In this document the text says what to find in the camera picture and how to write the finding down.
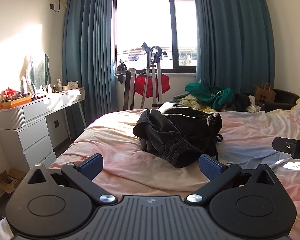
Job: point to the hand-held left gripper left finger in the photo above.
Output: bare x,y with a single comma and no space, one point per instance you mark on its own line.
91,165

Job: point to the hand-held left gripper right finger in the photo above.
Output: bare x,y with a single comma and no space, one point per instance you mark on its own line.
210,167

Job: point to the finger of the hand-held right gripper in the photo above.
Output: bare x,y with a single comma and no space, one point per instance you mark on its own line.
287,146

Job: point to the black pants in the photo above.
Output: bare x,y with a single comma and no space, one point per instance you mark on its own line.
180,132

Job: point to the dark clothes pile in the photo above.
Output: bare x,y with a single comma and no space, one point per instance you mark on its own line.
238,102

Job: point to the bed with pastel sheet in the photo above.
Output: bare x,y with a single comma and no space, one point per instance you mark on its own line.
120,140

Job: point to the black armchair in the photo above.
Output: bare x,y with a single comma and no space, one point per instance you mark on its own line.
285,98

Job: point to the white cloth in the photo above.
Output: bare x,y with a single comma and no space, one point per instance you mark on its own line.
252,106

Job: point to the brown paper bag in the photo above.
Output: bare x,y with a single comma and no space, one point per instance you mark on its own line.
265,95

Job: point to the white drawer unit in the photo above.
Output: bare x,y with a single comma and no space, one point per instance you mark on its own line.
32,140

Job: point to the yellow garment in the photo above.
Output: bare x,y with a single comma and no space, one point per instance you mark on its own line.
188,102

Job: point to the white vanity desk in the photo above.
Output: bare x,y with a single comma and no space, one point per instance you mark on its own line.
52,103

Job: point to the green garment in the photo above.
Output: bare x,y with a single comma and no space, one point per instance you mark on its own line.
212,93

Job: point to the white tissue box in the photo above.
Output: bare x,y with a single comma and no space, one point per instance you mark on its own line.
73,85

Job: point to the cardboard box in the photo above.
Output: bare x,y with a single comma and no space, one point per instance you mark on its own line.
8,181

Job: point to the black folded board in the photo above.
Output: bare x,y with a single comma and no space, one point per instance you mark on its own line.
129,90

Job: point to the red cloth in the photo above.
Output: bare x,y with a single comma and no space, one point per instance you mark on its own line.
165,83

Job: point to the orange tray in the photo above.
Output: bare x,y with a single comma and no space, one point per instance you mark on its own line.
15,103

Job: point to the black bag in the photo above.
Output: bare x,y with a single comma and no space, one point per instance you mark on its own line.
121,67

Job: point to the garment steamer stand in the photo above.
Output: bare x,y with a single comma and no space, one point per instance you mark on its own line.
155,80

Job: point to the white spray bottle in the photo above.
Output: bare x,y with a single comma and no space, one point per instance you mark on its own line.
23,85

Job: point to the wavy vanity mirror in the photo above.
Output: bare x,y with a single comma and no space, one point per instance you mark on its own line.
38,72

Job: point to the teal curtain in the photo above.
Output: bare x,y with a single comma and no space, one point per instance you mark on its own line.
87,55
235,37

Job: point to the window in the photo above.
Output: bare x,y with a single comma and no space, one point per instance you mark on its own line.
145,25

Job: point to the black wall socket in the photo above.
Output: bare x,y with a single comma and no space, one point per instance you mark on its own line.
52,6

